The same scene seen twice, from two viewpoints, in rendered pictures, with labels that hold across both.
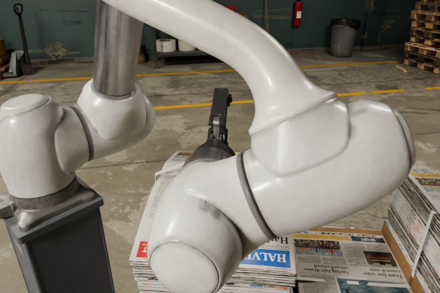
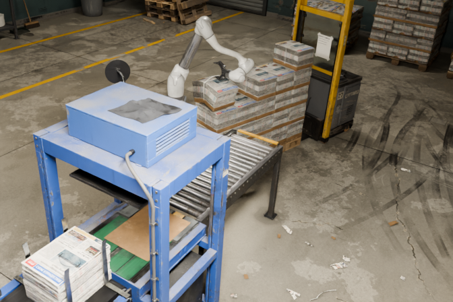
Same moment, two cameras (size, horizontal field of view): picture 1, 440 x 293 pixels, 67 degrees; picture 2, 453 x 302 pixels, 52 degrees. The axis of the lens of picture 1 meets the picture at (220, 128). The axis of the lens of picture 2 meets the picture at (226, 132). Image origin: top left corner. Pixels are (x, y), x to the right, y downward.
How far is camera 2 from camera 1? 4.24 m
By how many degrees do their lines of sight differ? 43
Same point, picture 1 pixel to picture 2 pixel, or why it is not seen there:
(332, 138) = (249, 63)
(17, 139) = (181, 81)
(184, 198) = (238, 72)
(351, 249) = not seen: hidden behind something
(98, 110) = (185, 73)
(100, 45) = (189, 57)
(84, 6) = not seen: outside the picture
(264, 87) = (240, 59)
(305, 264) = not seen: hidden behind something
